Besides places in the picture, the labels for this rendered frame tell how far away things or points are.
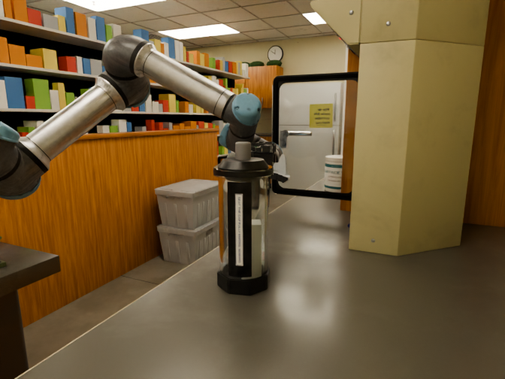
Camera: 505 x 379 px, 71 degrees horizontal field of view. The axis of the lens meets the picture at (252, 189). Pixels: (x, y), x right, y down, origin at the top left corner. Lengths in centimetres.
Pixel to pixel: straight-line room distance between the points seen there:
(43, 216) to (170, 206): 101
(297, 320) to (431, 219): 47
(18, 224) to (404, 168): 216
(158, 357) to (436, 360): 37
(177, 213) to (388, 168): 242
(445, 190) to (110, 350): 77
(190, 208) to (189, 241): 29
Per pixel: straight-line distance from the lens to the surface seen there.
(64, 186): 264
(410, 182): 86
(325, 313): 62
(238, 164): 60
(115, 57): 106
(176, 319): 61
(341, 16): 88
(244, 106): 90
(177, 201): 303
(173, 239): 316
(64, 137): 109
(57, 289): 276
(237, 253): 63
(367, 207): 86
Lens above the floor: 125
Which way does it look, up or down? 11 degrees down
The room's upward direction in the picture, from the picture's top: straight up
